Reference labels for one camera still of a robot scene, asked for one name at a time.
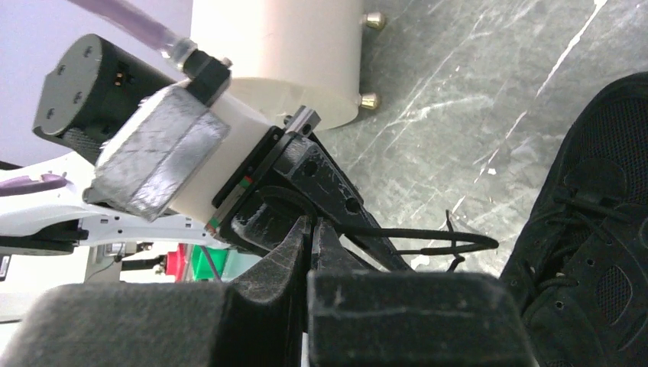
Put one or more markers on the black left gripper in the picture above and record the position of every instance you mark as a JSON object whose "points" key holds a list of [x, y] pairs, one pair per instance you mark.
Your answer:
{"points": [[288, 175]]}

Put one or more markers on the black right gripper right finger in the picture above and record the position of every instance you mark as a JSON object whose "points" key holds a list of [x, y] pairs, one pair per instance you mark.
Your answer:
{"points": [[358, 317]]}

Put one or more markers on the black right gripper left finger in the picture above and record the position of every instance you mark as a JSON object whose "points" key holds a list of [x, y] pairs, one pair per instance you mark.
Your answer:
{"points": [[254, 320]]}

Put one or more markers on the black shoelace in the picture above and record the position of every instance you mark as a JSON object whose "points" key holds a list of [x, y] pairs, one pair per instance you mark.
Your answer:
{"points": [[460, 243]]}

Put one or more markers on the black shoe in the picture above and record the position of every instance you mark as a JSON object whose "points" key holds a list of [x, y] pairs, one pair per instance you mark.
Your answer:
{"points": [[578, 271]]}

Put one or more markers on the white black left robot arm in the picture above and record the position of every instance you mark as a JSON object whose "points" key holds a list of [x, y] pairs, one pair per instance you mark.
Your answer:
{"points": [[51, 208]]}

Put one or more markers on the red green objects behind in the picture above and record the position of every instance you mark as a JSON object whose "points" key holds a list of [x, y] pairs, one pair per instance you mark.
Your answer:
{"points": [[189, 263]]}

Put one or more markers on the white cylindrical container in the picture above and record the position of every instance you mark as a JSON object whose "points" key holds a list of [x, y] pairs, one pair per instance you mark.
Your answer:
{"points": [[288, 54]]}

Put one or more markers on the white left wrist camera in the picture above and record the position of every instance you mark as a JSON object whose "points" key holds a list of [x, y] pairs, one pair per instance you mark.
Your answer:
{"points": [[182, 146]]}

